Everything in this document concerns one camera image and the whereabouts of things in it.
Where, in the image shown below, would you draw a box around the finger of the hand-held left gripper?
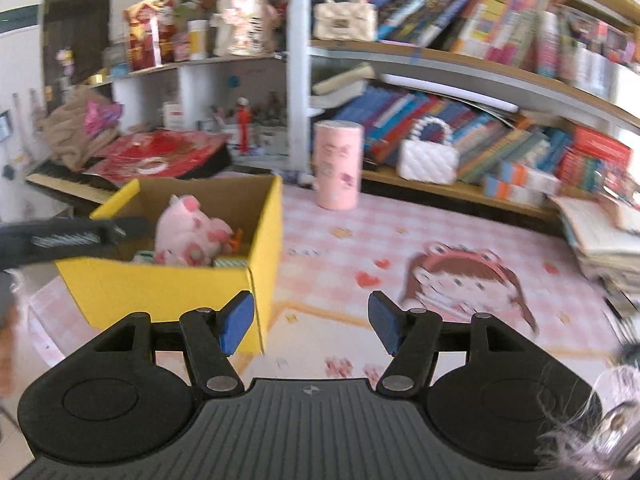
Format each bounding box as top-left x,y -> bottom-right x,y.
0,216 -> 151,271

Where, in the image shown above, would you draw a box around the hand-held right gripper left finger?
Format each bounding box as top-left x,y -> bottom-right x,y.
65,290 -> 256,396

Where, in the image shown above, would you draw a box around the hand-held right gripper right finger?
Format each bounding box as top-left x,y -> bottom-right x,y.
367,290 -> 556,396

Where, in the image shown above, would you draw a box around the yellow cardboard box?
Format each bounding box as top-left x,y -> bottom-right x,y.
55,175 -> 284,357

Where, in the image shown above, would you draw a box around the pink plush pig toy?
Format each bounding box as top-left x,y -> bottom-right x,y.
152,194 -> 236,267

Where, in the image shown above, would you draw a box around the black keyboard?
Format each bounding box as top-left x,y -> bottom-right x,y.
25,160 -> 121,206

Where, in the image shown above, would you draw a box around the pink printed table mat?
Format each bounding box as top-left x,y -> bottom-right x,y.
20,180 -> 640,401

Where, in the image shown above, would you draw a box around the beige knitted cloth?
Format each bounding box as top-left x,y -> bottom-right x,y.
37,85 -> 123,171

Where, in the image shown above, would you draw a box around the red paper decorations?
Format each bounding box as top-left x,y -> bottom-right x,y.
82,130 -> 233,181

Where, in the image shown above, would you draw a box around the white box red label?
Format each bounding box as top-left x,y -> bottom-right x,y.
162,102 -> 186,131

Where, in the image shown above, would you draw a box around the pink cartoon cylinder container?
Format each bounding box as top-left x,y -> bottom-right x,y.
312,121 -> 364,210

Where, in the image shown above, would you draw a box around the white quilted handbag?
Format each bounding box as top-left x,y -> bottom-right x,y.
397,116 -> 460,186

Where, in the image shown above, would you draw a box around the blue orange white box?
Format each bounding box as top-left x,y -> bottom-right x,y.
497,160 -> 563,196
482,174 -> 546,208

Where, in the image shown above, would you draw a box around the white desk pen holders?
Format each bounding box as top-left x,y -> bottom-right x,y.
250,105 -> 288,156

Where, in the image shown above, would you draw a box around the white side shelf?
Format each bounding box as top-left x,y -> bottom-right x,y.
90,50 -> 301,171

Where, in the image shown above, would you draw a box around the red figure pen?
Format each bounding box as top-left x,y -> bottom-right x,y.
235,96 -> 252,156

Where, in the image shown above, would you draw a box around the row of colourful slanted books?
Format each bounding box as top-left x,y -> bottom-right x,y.
340,85 -> 576,186

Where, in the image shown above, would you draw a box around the grey fluffy fur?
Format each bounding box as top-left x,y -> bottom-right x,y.
537,355 -> 640,480

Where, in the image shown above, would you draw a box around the red gift bag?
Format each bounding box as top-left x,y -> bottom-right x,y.
124,0 -> 176,71

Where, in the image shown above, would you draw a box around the stack of papers and notebooks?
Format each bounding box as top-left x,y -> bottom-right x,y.
550,192 -> 640,311

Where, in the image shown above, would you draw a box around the white jar yellow label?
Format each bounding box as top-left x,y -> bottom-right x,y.
187,19 -> 209,61

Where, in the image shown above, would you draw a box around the stack of flat lying books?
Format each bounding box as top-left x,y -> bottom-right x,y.
310,62 -> 378,110

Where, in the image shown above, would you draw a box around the white rolled paper tube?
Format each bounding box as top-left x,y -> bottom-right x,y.
380,72 -> 521,113

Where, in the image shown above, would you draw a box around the row of red thick books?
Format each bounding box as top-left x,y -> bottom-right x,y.
555,126 -> 633,196

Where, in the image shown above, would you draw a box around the white wooden bookshelf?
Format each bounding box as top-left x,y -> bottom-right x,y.
285,0 -> 640,221

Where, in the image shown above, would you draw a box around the cream quilted handbag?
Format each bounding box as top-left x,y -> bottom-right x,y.
312,0 -> 378,42

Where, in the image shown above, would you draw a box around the row of thin upright books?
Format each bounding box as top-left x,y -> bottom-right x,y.
375,0 -> 640,81

